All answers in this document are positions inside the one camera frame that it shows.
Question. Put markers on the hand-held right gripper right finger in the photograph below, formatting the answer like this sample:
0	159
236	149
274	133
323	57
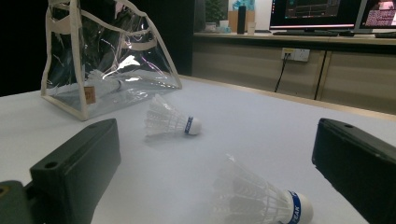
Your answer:
358	168

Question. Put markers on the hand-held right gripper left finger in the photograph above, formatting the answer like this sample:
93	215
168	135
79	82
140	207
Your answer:
77	174

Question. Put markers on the clear plastic bag beige trim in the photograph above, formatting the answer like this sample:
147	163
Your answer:
90	95

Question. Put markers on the white feather shuttlecock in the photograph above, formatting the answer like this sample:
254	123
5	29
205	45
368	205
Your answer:
171	121
264	199
106	83

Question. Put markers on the white table mat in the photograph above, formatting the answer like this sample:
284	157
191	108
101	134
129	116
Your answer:
249	130

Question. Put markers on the black computer mouse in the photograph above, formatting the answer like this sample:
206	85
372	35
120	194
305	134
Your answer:
347	33

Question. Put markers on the black curtain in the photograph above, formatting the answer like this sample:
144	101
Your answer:
18	46

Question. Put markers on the black keyboard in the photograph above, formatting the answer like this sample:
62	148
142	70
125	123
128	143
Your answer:
305	33

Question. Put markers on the computer monitor with pink screen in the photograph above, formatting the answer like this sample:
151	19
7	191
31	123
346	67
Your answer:
379	15

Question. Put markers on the beige cabinet counter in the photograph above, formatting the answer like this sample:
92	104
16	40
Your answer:
243	65

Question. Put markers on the large computer monitor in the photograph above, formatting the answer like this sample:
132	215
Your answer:
314	12

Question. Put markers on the white paper cup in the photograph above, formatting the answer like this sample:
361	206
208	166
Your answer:
251	28

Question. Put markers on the tall black bottle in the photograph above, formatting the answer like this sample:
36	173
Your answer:
241	20

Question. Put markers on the brown cardboard box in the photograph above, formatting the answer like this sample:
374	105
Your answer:
233	20

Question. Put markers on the pale blue cup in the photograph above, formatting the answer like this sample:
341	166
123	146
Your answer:
224	26

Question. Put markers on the green potted plant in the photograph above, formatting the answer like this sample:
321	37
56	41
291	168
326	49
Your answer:
214	11

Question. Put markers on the white wall socket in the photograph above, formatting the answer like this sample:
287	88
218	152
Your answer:
300	55

